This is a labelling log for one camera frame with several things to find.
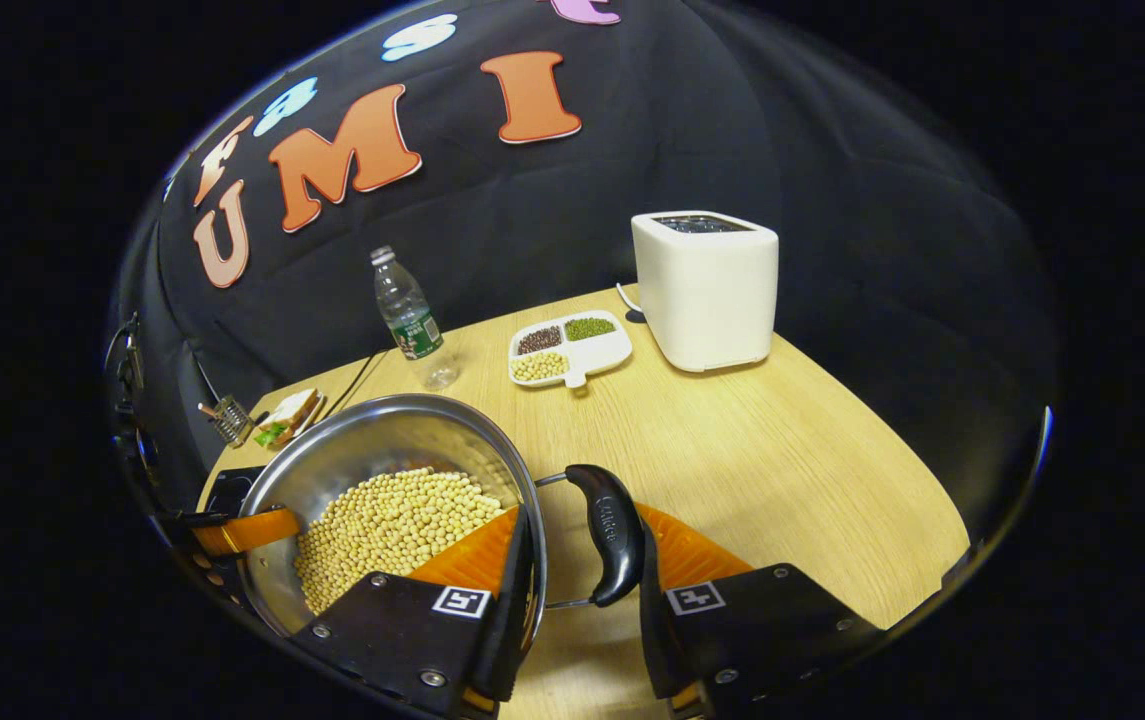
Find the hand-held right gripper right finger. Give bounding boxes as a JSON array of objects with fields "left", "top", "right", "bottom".
[{"left": 637, "top": 501, "right": 883, "bottom": 717}]

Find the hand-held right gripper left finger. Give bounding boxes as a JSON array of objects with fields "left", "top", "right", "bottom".
[{"left": 292, "top": 505, "right": 539, "bottom": 717}]

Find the black induction cooktop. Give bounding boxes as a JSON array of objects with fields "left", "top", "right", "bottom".
[{"left": 204, "top": 465, "right": 269, "bottom": 517}]

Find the steel pot with black handles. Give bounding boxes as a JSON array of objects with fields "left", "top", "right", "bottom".
[{"left": 237, "top": 393, "right": 647, "bottom": 641}]

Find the large soybean heap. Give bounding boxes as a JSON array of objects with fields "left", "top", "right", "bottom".
[{"left": 294, "top": 467, "right": 509, "bottom": 616}]

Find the sandwich with lettuce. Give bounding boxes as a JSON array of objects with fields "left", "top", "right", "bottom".
[{"left": 253, "top": 388, "right": 323, "bottom": 449}]

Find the clear plastic water bottle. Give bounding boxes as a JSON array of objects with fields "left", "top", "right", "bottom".
[{"left": 370, "top": 245, "right": 461, "bottom": 391}]

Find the small soybean pile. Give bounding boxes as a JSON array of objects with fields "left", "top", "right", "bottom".
[{"left": 512, "top": 352, "right": 570, "bottom": 383}]

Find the white divided dish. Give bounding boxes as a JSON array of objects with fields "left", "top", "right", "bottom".
[{"left": 508, "top": 310, "right": 633, "bottom": 389}]

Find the white toaster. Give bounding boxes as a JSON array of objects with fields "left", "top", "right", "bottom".
[{"left": 630, "top": 210, "right": 780, "bottom": 373}]

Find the black backdrop cloth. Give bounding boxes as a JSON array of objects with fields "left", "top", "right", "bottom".
[{"left": 107, "top": 0, "right": 1055, "bottom": 526}]

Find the wire mesh holder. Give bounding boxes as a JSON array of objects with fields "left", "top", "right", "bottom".
[{"left": 210, "top": 395, "right": 254, "bottom": 448}]

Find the black power cable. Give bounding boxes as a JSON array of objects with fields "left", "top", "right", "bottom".
[{"left": 317, "top": 348, "right": 394, "bottom": 422}]

